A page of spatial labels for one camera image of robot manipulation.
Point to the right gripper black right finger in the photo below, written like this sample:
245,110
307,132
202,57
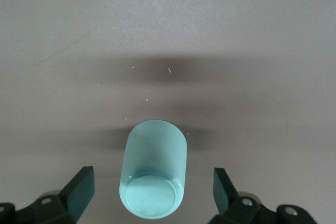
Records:
225,197

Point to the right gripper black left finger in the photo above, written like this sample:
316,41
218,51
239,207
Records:
76,192

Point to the mint green cup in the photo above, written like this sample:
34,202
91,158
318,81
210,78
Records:
155,161

